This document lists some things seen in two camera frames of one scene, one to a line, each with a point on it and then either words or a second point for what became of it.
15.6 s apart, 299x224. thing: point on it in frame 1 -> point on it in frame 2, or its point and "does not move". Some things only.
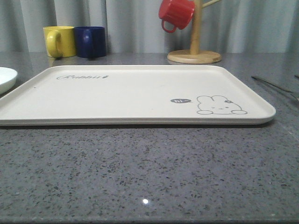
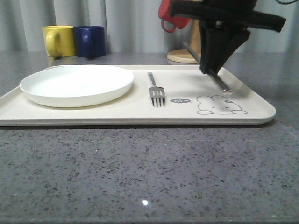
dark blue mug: [90, 41] does not move
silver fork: [295, 95] -> [157, 93]
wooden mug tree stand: [195, 56] does not move
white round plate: [8, 77] -> [76, 86]
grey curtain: [135, 26] does not move
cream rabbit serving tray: [134, 95] does not move
